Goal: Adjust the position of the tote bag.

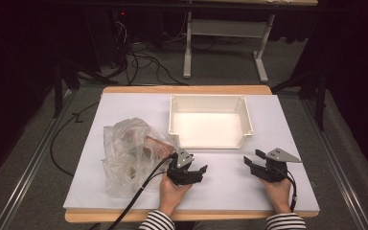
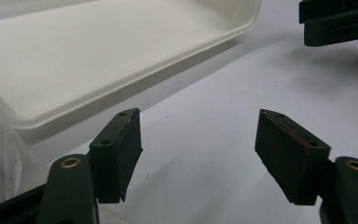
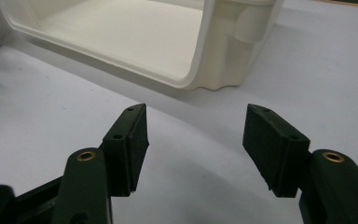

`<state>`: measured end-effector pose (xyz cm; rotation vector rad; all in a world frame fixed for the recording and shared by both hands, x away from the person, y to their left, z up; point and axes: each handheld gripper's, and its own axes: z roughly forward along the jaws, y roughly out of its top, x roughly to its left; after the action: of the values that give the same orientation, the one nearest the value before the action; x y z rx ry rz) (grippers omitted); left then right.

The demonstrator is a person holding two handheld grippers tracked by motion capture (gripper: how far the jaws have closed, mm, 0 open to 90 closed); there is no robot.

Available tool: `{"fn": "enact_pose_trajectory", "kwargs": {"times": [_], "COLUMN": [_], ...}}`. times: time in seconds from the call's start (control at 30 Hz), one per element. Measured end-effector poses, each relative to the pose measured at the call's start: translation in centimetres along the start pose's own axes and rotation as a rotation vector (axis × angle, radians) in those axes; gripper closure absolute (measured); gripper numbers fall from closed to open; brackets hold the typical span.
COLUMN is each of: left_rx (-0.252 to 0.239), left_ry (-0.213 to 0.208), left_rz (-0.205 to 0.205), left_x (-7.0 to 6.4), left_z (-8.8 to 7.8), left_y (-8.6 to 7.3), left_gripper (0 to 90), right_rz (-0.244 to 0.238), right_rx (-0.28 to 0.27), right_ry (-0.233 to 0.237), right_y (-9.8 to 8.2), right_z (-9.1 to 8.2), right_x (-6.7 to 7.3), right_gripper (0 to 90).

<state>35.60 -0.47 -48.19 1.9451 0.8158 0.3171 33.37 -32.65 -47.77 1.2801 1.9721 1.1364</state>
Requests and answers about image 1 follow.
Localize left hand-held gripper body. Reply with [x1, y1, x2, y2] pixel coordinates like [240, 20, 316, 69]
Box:
[166, 148, 196, 186]

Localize person's right hand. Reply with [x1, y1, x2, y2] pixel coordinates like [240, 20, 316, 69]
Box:
[260, 177, 292, 215]

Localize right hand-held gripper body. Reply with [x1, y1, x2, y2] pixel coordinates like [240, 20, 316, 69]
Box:
[252, 148, 302, 184]

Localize person's left hand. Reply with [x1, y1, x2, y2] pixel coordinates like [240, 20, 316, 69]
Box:
[158, 173, 194, 215]

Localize clear plastic bag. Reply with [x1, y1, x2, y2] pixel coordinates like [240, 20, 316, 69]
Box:
[101, 117, 179, 198]

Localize dark computer tower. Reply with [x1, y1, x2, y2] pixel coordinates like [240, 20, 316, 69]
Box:
[85, 8, 132, 66]

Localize white-legged desk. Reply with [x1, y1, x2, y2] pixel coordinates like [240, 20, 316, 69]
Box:
[182, 0, 319, 84]

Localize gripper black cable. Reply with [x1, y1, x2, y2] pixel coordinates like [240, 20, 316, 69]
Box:
[107, 152, 178, 230]
[279, 168, 299, 214]

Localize black floor cable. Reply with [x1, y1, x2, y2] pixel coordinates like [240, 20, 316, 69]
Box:
[49, 101, 101, 178]

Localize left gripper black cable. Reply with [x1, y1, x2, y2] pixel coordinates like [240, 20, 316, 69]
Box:
[107, 152, 178, 230]

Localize white plastic bin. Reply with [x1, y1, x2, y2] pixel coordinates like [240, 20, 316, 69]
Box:
[168, 94, 255, 150]

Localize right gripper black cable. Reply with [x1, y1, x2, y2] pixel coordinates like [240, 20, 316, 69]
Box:
[279, 168, 299, 214]

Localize tangle of black cables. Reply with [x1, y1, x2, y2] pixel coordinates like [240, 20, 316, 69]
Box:
[108, 18, 190, 86]

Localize black metal stand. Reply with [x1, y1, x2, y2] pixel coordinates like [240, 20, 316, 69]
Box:
[270, 68, 330, 131]
[52, 58, 109, 120]

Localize metal floor rail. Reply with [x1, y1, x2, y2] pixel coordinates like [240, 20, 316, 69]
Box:
[0, 89, 78, 230]
[300, 95, 367, 230]

